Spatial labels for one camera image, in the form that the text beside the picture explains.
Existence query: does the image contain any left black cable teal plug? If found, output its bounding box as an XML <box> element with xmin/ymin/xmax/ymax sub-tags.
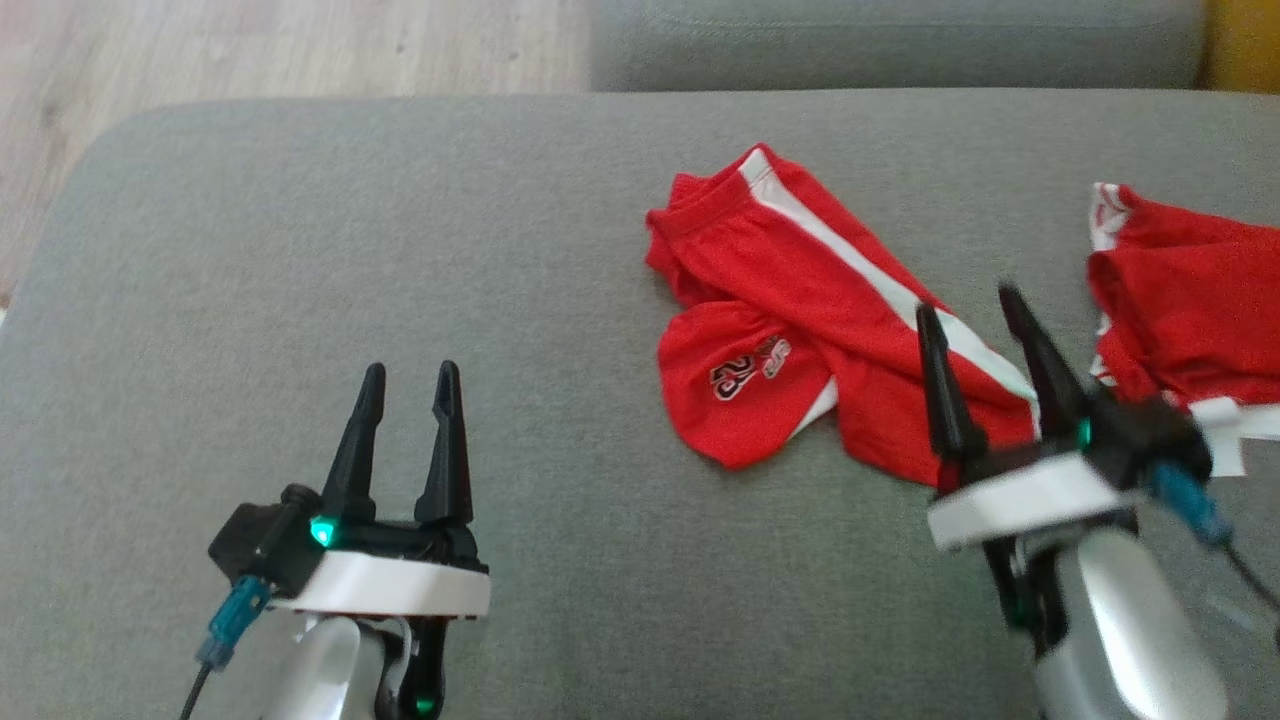
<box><xmin>180</xmin><ymin>575</ymin><xmax>273</xmax><ymax>720</ymax></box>

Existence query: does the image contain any grey sofa seat cushion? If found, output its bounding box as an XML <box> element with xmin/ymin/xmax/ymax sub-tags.
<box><xmin>0</xmin><ymin>88</ymin><xmax>1280</xmax><ymax>720</ymax></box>

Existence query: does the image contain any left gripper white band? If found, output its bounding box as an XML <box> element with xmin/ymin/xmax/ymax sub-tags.
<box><xmin>285</xmin><ymin>360</ymin><xmax>492</xmax><ymax>619</ymax></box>

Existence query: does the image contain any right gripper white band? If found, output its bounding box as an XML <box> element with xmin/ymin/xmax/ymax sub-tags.
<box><xmin>914</xmin><ymin>284</ymin><xmax>1143</xmax><ymax>553</ymax></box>

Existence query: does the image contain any yellow cushion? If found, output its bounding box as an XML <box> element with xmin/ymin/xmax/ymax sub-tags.
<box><xmin>1203</xmin><ymin>0</ymin><xmax>1280</xmax><ymax>94</ymax></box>

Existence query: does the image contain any grey sofa back cushion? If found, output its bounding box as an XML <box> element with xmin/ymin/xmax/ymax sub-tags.
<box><xmin>590</xmin><ymin>0</ymin><xmax>1208</xmax><ymax>93</ymax></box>

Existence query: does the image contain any red white jersey shirt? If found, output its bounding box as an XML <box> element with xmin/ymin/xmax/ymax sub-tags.
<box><xmin>1087</xmin><ymin>183</ymin><xmax>1280</xmax><ymax>478</ymax></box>

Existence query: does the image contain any red shorts white stripe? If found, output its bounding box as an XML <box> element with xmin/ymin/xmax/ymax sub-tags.
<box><xmin>645</xmin><ymin>143</ymin><xmax>1041</xmax><ymax>489</ymax></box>

